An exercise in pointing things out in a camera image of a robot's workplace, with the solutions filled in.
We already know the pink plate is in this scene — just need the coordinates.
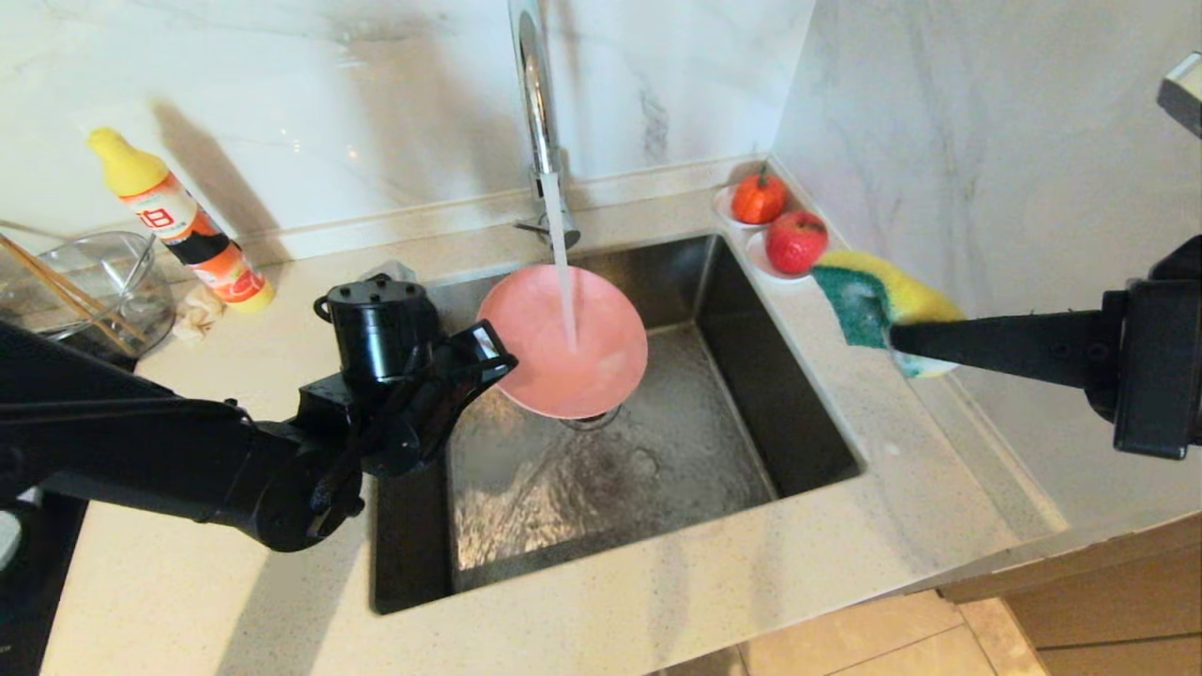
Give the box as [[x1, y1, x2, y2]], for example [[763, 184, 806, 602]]
[[476, 264, 650, 421]]

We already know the orange dish soap bottle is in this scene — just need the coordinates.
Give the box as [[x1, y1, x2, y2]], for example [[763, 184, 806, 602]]
[[88, 127, 276, 315]]

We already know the wooden cabinet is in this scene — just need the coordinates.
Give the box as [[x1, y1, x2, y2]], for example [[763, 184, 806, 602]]
[[937, 507, 1202, 676]]

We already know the orange toy pumpkin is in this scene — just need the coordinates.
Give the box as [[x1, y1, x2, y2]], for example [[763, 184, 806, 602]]
[[731, 167, 788, 228]]

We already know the chrome faucet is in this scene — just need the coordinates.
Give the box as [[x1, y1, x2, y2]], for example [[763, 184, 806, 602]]
[[501, 0, 581, 253]]

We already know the crumpled beige rag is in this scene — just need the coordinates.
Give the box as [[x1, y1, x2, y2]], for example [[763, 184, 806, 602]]
[[174, 284, 226, 343]]

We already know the small white dish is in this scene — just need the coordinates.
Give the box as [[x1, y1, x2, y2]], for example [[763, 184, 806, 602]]
[[746, 232, 822, 284], [712, 186, 788, 233]]

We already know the yellow green sponge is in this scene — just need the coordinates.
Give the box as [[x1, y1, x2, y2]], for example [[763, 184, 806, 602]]
[[811, 249, 967, 380]]

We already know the red toy apple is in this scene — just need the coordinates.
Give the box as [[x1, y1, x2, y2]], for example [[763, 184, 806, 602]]
[[764, 212, 829, 278]]

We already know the black induction cooktop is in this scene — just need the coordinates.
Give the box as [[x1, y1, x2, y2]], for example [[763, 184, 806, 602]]
[[0, 347, 137, 676]]

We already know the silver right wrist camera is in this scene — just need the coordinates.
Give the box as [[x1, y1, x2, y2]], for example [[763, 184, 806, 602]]
[[1156, 52, 1202, 141]]

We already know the clear glass bowl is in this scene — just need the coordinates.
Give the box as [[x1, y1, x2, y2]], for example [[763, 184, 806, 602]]
[[0, 230, 177, 362]]

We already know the stainless steel sink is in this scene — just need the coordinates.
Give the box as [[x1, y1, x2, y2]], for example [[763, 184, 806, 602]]
[[374, 235, 863, 613]]

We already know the wooden chopstick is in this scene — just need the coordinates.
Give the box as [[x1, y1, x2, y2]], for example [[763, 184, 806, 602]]
[[0, 239, 140, 358], [0, 233, 146, 344]]

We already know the metal drain strainer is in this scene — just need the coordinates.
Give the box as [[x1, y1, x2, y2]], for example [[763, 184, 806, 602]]
[[562, 404, 623, 433]]

